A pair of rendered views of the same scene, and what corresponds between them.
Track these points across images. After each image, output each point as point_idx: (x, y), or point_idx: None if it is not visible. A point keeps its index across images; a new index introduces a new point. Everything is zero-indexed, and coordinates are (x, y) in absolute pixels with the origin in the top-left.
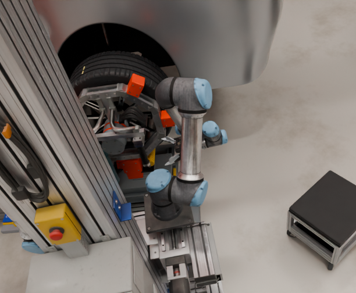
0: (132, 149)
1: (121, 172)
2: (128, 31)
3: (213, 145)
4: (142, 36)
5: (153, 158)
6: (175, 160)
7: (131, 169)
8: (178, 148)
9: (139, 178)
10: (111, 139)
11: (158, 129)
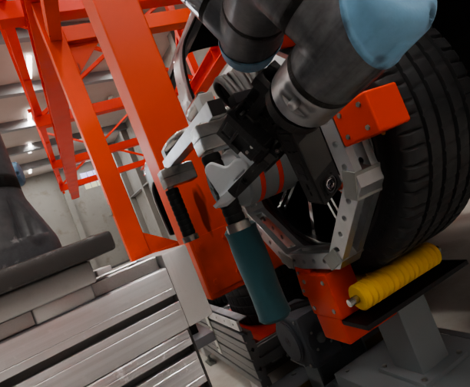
0: (328, 245)
1: (376, 349)
2: (438, 25)
3: (315, 67)
4: None
5: (376, 288)
6: (233, 187)
7: (320, 302)
8: (228, 124)
9: (392, 373)
10: (187, 143)
11: (336, 156)
